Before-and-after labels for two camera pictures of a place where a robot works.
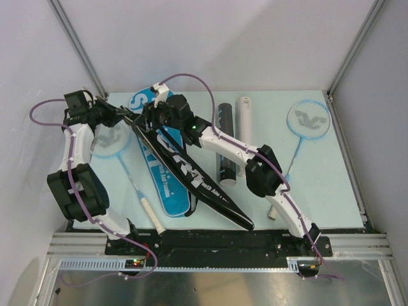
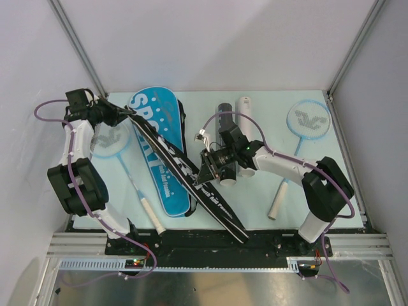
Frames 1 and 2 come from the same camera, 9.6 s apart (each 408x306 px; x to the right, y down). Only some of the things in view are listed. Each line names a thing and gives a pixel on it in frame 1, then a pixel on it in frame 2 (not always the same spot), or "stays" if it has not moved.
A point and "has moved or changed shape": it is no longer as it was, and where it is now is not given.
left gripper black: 113,113 stays
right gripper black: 152,111 → 205,174
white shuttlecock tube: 245,120 stays
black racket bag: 182,163 has moved or changed shape
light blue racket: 113,141 stays
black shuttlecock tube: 227,166 stays
